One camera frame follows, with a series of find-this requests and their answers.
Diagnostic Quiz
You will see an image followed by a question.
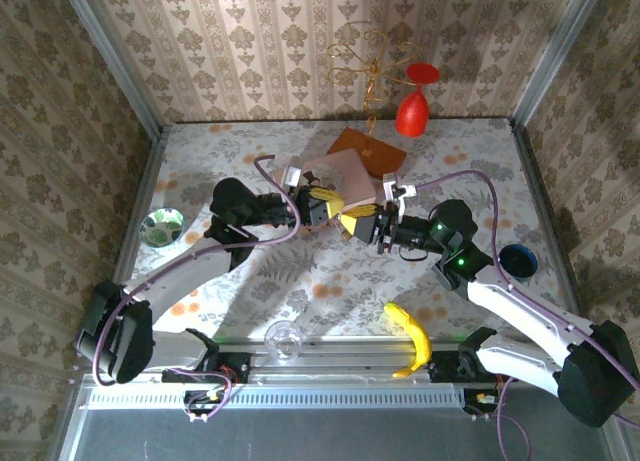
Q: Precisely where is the pink tin box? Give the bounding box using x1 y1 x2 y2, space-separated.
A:
272 148 376 232

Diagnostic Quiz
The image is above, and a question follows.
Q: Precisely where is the blue cup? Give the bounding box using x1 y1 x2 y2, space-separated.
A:
498 243 539 282

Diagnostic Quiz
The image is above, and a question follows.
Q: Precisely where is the floral table cover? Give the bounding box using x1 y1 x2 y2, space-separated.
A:
122 119 576 343

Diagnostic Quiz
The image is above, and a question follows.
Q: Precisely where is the red wine glass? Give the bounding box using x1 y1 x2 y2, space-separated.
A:
394 62 441 139

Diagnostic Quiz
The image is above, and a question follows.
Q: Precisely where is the yellow banana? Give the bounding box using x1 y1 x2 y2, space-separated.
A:
382 301 433 380

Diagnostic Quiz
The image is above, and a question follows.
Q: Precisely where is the green patterned bowl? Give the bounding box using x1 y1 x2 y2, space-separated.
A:
139 207 187 250

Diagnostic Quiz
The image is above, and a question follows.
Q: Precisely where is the clear glass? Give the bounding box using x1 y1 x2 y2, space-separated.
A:
263 319 305 365

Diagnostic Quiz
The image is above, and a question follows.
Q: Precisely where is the small black connector board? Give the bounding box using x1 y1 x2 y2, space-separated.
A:
183 389 226 425
463 388 507 422

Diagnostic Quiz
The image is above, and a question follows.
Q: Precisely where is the grey metal panel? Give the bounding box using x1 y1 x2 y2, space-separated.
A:
49 373 626 461

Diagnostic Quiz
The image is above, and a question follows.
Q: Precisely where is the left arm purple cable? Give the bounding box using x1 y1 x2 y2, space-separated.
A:
92 154 302 425

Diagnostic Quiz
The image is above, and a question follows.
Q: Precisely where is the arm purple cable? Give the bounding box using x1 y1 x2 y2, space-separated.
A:
412 169 640 461
92 154 302 425

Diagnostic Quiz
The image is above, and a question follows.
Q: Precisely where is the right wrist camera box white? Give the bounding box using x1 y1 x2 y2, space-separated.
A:
381 172 419 216

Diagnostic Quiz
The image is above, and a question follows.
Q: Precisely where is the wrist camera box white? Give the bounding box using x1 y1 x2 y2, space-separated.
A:
281 163 305 191
381 172 419 216

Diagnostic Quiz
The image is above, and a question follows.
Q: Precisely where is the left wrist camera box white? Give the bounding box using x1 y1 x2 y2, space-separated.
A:
281 163 305 191

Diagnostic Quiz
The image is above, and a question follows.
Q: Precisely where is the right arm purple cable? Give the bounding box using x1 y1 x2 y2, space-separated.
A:
412 169 640 461

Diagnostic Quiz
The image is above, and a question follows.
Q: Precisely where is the gold wire rack wooden base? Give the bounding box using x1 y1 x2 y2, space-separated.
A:
327 28 417 180

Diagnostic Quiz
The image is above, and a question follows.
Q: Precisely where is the aluminium side rail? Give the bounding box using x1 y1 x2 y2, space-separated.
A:
508 120 604 346
92 125 169 350

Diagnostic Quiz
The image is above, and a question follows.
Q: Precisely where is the aluminium long mounting rail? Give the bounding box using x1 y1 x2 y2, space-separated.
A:
73 344 617 386

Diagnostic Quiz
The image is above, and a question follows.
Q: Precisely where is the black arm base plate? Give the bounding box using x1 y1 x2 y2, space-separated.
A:
428 351 501 384
160 351 251 385

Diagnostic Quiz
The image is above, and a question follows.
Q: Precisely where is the slotted white cable duct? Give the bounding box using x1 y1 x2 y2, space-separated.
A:
79 383 469 411

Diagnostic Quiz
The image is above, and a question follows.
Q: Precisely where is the aluminium corner post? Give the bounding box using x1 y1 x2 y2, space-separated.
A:
57 0 164 140
510 0 610 128

